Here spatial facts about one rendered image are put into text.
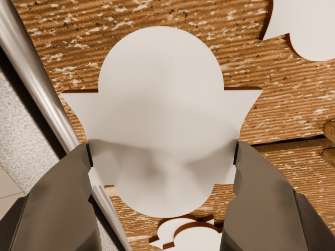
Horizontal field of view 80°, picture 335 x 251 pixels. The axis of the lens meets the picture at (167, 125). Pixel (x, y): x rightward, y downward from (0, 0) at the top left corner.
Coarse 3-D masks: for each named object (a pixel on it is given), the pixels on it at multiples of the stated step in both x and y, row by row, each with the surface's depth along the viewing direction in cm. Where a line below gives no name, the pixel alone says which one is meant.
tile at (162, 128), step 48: (144, 48) 11; (192, 48) 11; (96, 96) 12; (144, 96) 12; (192, 96) 12; (240, 96) 12; (96, 144) 13; (144, 144) 13; (192, 144) 13; (144, 192) 15; (192, 192) 15
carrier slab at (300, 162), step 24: (288, 144) 25; (312, 144) 25; (288, 168) 26; (312, 168) 26; (216, 192) 28; (312, 192) 29; (120, 216) 30; (144, 216) 31; (216, 216) 31; (144, 240) 34
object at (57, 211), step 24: (72, 168) 10; (48, 192) 9; (72, 192) 9; (24, 216) 8; (48, 216) 8; (72, 216) 8; (24, 240) 7; (48, 240) 7; (72, 240) 7; (96, 240) 7
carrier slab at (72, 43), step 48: (48, 0) 16; (96, 0) 16; (144, 0) 16; (192, 0) 16; (240, 0) 17; (48, 48) 18; (96, 48) 18; (240, 48) 18; (288, 48) 19; (288, 96) 21
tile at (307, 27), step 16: (272, 0) 16; (288, 0) 16; (304, 0) 16; (320, 0) 16; (272, 16) 16; (288, 16) 16; (304, 16) 16; (320, 16) 16; (272, 32) 17; (288, 32) 17; (304, 32) 17; (320, 32) 17; (304, 48) 18; (320, 48) 18
